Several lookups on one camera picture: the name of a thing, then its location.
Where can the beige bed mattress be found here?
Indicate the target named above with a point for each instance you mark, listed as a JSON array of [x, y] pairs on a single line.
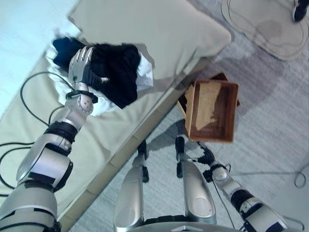
[[106, 130]]

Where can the brown wicker basket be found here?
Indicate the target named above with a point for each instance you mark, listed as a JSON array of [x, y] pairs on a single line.
[[212, 111]]

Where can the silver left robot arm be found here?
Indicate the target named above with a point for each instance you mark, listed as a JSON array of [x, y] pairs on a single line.
[[48, 164]]

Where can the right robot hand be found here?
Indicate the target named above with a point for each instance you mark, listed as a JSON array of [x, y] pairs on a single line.
[[207, 155]]

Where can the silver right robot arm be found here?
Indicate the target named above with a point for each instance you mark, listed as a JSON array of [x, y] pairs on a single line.
[[243, 195]]

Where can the silver left robot leg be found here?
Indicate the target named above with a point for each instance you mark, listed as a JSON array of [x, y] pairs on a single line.
[[132, 193]]

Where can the person's shoe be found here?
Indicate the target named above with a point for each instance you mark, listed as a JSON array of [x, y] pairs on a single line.
[[300, 10]]

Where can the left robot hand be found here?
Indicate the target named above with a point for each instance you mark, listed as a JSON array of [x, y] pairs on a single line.
[[78, 68]]

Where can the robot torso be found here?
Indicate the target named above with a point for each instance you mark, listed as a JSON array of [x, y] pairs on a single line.
[[183, 227]]

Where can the white garment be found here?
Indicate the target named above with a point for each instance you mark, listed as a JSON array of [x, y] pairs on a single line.
[[146, 72]]

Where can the beige floor mat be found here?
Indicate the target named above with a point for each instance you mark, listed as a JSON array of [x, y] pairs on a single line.
[[272, 31]]

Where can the beige pillow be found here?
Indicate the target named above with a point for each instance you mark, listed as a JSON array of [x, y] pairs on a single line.
[[154, 36]]

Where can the black garment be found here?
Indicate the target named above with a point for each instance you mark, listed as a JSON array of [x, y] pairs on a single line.
[[118, 75]]

